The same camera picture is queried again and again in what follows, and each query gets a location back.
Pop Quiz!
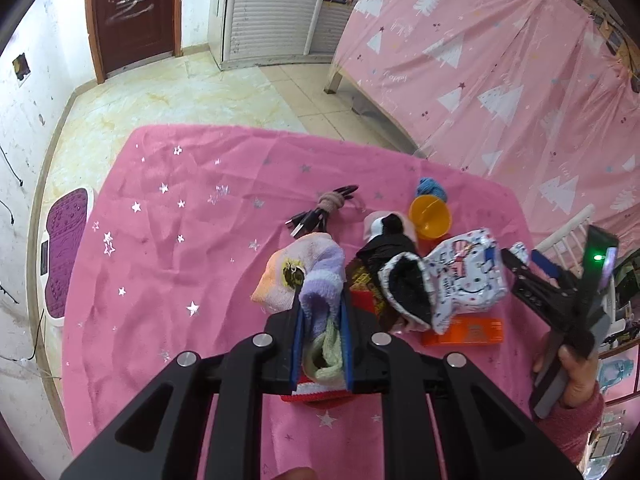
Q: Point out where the pink star tablecloth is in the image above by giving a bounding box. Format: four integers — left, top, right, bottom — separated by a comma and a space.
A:
61, 125, 555, 480

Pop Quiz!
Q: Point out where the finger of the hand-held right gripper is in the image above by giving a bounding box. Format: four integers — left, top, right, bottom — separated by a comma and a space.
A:
530, 248, 582, 292
499, 244, 576, 322

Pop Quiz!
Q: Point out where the person's right forearm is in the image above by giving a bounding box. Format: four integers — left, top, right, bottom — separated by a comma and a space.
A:
537, 389, 607, 465

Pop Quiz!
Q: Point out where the blue yarn ball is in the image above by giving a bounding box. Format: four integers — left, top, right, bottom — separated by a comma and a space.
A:
414, 177, 450, 202

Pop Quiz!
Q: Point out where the white printed snack bag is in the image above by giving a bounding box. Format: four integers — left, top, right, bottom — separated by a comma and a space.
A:
379, 227, 510, 336

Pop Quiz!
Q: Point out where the orange plastic cup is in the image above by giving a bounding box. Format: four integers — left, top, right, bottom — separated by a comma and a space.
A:
408, 195, 454, 241

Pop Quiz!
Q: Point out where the person's right hand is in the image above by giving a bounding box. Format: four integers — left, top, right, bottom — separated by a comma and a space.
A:
532, 334, 601, 409

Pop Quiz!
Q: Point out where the brown snack wrapper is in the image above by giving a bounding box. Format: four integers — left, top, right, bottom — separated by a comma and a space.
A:
347, 256, 387, 322

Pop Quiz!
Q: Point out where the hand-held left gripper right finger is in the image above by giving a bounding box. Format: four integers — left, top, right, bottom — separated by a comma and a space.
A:
339, 291, 587, 480

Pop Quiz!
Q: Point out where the brown wooden door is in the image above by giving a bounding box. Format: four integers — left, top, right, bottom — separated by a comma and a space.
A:
84, 0, 184, 84

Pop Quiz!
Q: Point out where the white shutter cabinet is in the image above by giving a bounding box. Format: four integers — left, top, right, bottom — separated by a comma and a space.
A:
207, 0, 372, 71

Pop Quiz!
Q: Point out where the black white sock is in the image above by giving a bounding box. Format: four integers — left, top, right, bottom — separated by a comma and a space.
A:
359, 212, 420, 273

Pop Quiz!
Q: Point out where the pastel fuzzy sock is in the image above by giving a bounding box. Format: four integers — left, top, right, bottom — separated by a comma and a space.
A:
250, 233, 347, 386

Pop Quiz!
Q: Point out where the black charging cable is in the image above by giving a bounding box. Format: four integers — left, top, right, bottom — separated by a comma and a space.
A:
285, 184, 361, 239

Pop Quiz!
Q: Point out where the wooden bed frame leg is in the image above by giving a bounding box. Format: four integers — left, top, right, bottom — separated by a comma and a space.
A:
324, 66, 347, 96

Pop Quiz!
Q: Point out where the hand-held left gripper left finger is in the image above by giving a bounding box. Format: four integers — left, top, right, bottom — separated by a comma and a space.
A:
60, 285, 308, 480

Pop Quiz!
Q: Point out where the red white knit sock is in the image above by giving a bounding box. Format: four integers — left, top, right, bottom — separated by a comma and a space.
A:
280, 371, 354, 406

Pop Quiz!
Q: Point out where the beige hair tie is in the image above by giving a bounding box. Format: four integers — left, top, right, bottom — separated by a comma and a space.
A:
317, 190, 347, 217

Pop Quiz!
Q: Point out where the white railing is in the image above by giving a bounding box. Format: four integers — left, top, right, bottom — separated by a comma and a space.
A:
534, 203, 596, 275

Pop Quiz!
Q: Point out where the pink tree print curtain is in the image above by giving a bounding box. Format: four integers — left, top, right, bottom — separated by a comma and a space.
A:
327, 0, 640, 262

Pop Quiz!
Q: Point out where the orange flat packet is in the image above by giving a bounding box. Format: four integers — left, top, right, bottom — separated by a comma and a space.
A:
419, 317, 505, 349

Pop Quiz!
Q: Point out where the purple white foot massager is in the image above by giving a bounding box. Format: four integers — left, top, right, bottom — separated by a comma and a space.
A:
38, 187, 96, 329

